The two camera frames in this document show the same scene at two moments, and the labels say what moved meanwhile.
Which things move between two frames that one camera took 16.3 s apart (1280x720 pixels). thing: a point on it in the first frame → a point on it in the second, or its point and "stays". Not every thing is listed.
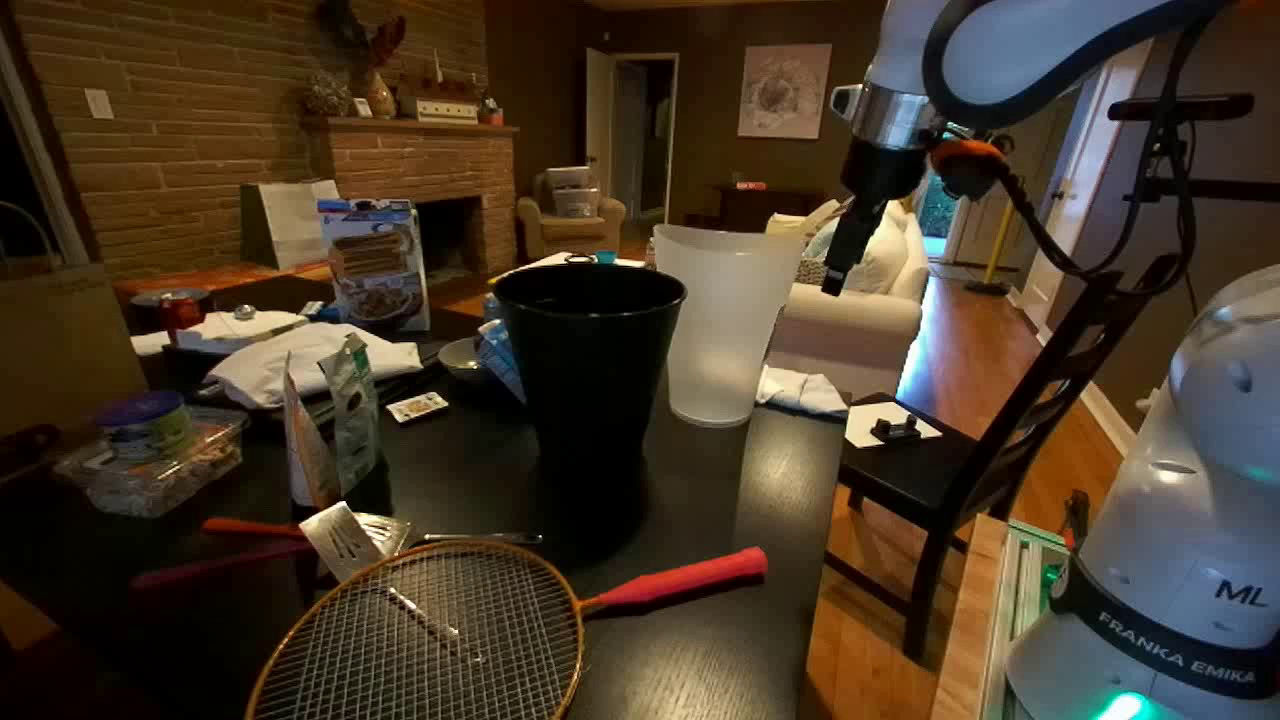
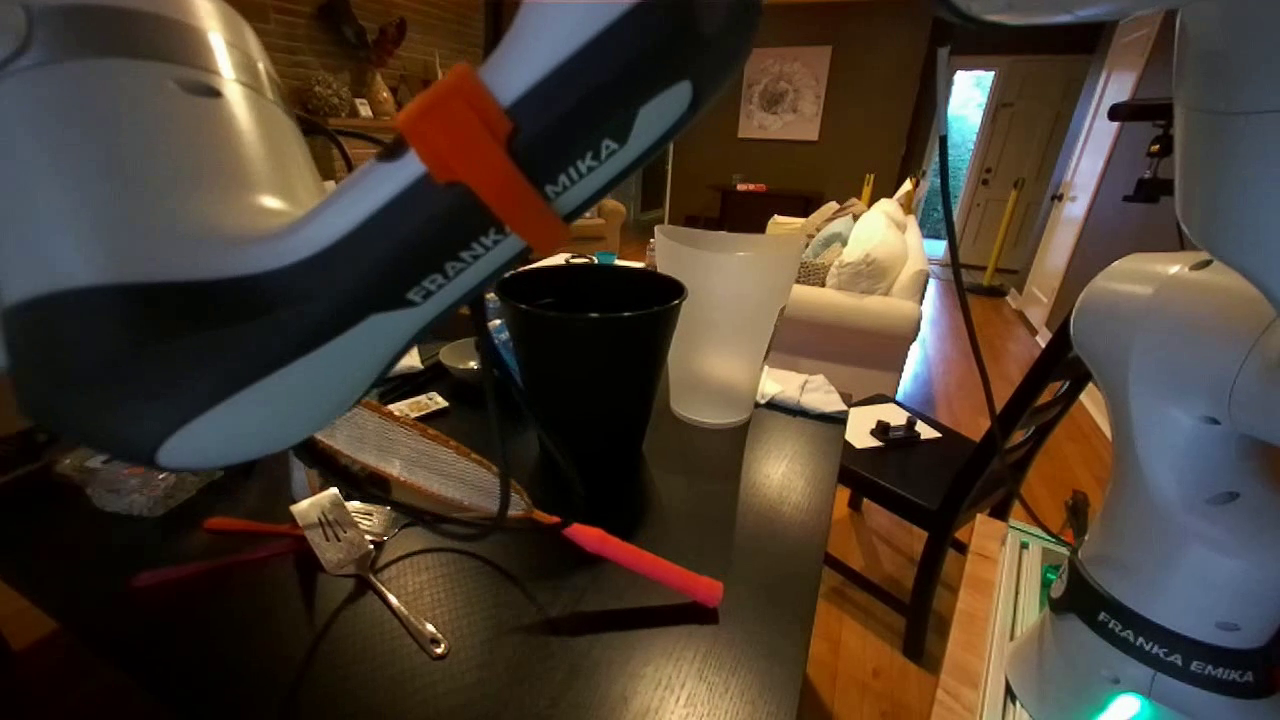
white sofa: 857,333 stays
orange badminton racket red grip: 449,629 → 412,459
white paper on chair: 860,427 stays
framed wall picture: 787,91 stays
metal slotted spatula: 342,532 → 342,547
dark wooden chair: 911,500 stays
